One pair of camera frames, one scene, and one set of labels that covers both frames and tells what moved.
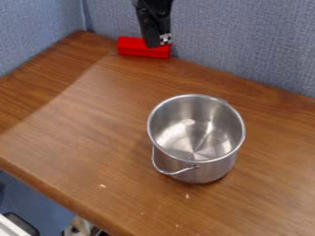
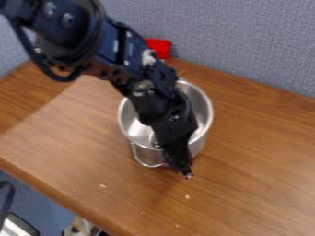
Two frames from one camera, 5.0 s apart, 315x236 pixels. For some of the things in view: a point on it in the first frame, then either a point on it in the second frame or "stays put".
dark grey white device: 15,226 stays put
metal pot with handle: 197,133 → 141,133
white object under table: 79,227 stays put
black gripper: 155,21 → 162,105
